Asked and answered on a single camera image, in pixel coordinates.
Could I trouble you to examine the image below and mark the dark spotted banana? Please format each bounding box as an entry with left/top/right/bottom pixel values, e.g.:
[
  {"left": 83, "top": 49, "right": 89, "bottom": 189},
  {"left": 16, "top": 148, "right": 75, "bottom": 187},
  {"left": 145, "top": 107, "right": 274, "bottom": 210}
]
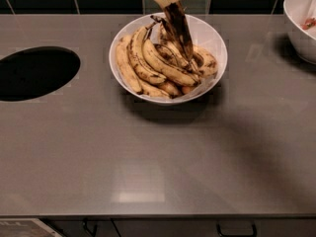
[{"left": 159, "top": 0, "right": 194, "bottom": 61}]

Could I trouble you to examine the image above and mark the small inner banana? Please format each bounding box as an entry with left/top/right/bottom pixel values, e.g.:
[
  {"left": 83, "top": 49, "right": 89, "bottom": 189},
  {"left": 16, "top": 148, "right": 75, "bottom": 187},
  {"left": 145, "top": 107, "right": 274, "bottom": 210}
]
[{"left": 154, "top": 43, "right": 189, "bottom": 69}]

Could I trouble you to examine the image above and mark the white bowl with bananas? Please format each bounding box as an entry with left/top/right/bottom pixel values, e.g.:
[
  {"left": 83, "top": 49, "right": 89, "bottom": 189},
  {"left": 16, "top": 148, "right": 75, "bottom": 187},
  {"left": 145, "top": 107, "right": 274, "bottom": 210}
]
[{"left": 109, "top": 15, "right": 228, "bottom": 106}]

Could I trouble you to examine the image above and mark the leftmost yellow banana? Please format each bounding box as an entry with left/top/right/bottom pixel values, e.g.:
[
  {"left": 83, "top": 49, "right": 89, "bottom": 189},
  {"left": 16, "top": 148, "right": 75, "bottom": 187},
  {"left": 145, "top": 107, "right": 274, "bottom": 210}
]
[{"left": 116, "top": 35, "right": 142, "bottom": 94}]

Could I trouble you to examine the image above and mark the middle long yellow banana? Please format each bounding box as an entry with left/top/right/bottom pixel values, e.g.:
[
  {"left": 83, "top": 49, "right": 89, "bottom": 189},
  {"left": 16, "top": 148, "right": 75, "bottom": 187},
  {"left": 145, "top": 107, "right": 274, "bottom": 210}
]
[{"left": 142, "top": 39, "right": 199, "bottom": 87}]

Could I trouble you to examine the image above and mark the right spotted yellow banana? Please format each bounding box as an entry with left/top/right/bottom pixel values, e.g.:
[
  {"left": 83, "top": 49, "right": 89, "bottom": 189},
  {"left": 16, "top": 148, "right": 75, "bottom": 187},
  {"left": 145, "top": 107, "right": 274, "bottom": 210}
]
[{"left": 194, "top": 45, "right": 217, "bottom": 78}]

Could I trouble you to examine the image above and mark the bottom small yellow banana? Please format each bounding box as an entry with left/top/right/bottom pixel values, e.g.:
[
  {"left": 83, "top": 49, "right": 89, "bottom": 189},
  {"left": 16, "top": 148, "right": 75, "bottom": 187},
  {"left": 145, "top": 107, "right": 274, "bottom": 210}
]
[{"left": 139, "top": 80, "right": 182, "bottom": 99}]

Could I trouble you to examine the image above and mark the white bowl at right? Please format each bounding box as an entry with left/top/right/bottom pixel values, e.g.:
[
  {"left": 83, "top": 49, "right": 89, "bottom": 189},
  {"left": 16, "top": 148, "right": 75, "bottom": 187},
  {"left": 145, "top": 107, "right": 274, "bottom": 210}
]
[{"left": 283, "top": 0, "right": 316, "bottom": 64}]

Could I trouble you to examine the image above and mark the red food in bowl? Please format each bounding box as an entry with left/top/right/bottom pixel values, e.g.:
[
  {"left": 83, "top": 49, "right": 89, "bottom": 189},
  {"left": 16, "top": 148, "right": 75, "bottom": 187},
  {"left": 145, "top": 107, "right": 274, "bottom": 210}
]
[{"left": 301, "top": 18, "right": 316, "bottom": 30}]

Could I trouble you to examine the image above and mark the dark oval counter hole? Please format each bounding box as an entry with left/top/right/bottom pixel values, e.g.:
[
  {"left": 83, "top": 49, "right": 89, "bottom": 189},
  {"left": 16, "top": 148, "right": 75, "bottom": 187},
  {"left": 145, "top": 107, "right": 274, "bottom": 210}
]
[{"left": 0, "top": 46, "right": 81, "bottom": 102}]

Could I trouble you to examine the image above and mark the black drawer handle right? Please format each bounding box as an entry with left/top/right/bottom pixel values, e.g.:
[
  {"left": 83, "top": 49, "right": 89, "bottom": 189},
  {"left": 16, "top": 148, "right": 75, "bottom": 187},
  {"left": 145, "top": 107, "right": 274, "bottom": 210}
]
[{"left": 216, "top": 223, "right": 258, "bottom": 237}]

